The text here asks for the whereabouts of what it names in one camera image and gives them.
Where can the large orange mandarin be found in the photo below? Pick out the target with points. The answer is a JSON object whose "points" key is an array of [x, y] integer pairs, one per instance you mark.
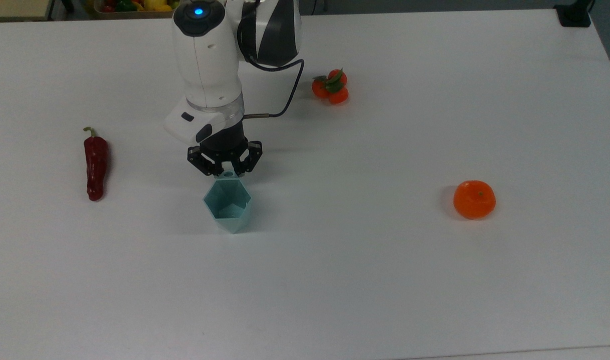
{"points": [[474, 200]]}

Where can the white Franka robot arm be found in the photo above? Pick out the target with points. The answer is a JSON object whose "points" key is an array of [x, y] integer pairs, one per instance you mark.
{"points": [[207, 65]]}

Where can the small tangerine cluster with leaves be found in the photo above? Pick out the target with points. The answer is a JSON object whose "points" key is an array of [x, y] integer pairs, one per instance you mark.
{"points": [[331, 87]]}

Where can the wooden side table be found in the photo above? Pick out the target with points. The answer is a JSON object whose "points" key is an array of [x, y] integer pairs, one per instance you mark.
{"points": [[17, 9]]}

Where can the teal faceted plastic mug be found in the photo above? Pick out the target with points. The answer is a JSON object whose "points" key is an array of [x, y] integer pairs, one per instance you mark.
{"points": [[228, 207]]}

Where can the red chili pepper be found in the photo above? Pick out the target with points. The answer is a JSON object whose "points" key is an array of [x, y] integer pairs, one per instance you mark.
{"points": [[95, 165]]}

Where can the bin of toy vegetables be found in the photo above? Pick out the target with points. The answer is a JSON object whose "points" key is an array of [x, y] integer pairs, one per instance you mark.
{"points": [[134, 7]]}

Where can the black clamp base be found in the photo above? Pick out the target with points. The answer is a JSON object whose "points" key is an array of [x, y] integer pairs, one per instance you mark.
{"points": [[574, 15]]}

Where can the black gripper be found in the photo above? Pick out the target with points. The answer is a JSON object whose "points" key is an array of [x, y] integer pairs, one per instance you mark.
{"points": [[227, 142]]}

